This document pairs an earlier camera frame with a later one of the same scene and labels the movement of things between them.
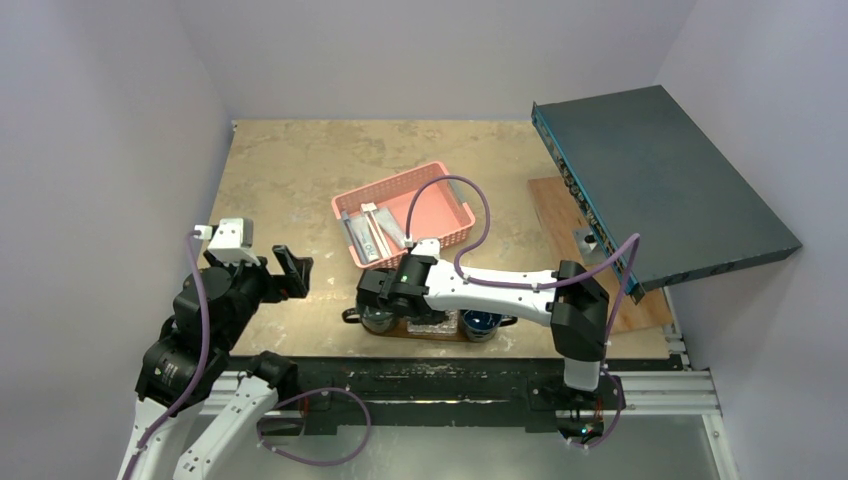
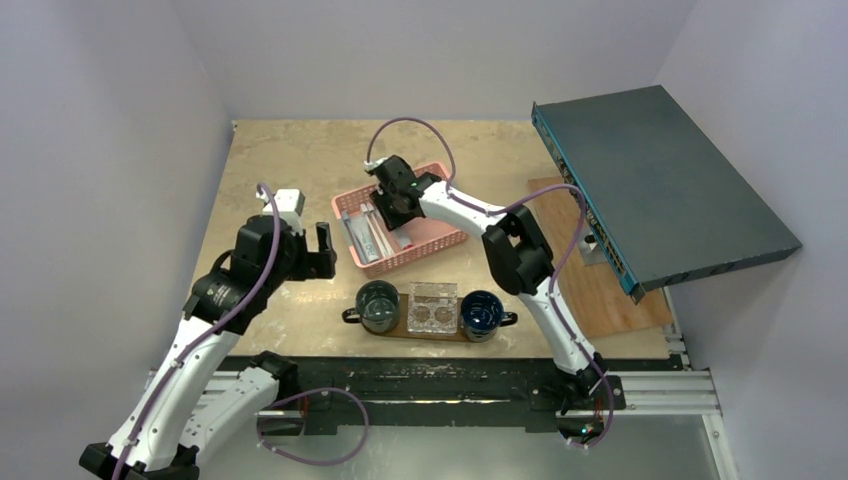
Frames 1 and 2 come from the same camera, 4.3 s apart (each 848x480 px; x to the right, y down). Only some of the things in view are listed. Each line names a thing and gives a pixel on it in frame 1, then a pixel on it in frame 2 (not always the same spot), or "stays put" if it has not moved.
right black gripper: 370,295 -> 385,204
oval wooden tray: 399,330 stays put
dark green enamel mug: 377,322 stays put
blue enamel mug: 482,326 stays put
